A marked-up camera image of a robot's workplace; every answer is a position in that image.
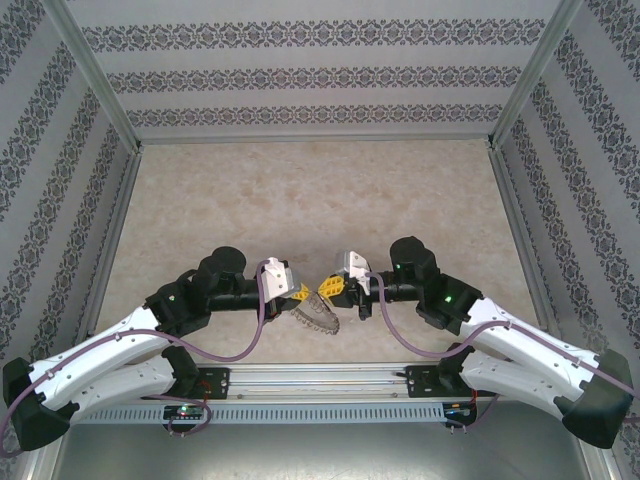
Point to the aluminium frame post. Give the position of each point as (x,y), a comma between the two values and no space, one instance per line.
(102,75)
(530,75)

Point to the right aluminium side rail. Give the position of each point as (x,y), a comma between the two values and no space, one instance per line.
(519,225)

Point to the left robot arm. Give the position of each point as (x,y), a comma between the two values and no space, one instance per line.
(100,360)

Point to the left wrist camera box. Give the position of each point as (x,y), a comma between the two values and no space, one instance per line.
(277,277)

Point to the left aluminium side rail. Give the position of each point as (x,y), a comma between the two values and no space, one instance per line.
(112,240)

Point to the aluminium side rail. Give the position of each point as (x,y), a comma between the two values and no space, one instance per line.
(519,225)
(112,240)

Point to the right aluminium frame post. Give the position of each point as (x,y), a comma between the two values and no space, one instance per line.
(530,75)

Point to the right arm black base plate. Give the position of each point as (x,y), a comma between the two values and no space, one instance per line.
(422,382)

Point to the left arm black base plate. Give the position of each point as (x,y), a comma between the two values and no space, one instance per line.
(217,382)

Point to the grey metal sheet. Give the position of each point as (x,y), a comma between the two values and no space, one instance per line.
(320,455)

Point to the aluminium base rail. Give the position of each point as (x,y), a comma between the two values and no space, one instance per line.
(320,382)

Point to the left aluminium frame post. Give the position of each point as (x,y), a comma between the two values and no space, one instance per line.
(102,75)

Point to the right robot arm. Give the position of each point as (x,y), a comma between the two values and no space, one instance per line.
(525,340)

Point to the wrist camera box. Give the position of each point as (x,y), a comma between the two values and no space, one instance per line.
(355,262)
(277,277)

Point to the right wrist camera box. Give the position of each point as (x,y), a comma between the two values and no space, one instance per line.
(355,262)

